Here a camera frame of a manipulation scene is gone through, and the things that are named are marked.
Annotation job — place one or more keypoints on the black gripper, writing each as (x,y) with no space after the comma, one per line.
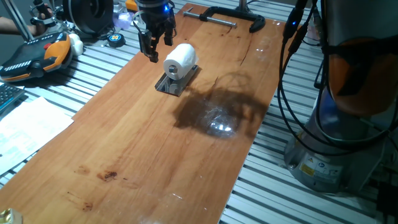
(155,15)

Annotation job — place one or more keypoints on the white paper roll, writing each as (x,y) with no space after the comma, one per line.
(183,59)

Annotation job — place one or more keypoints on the black handheld controller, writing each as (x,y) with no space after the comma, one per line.
(40,9)

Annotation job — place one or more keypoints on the person's forearm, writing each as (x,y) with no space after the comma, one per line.
(12,26)

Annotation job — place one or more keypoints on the silver and orange robot arm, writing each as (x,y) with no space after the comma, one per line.
(351,25)

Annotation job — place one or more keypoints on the metal roll holder shelf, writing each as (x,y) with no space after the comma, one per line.
(174,85)

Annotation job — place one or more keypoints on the person's hand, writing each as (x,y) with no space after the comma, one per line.
(38,26)

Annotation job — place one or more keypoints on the clear purple plastic object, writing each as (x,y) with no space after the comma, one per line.
(122,20)

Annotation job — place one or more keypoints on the small black round disc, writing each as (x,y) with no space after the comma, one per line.
(116,40)

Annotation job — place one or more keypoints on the small orange object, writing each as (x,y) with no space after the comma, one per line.
(131,5)

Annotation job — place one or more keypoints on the large black round spool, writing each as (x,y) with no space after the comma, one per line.
(90,15)

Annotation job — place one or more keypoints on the white rounded plastic object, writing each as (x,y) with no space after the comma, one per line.
(77,45)

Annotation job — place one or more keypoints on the black C-clamp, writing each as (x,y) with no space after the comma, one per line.
(248,17)

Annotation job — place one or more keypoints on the wooden board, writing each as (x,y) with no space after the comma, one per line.
(149,140)

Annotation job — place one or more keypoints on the black and orange teach pendant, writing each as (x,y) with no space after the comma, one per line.
(34,57)

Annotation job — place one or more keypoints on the metal tripod leg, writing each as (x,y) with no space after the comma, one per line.
(18,21)

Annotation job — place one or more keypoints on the white printed paper sheet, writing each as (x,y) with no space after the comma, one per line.
(28,127)

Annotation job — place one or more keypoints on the black keyboard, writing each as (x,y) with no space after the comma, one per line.
(7,95)

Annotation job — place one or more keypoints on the brass metal object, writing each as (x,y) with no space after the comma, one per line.
(9,217)

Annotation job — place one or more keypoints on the metal stand post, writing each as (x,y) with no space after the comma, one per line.
(243,5)

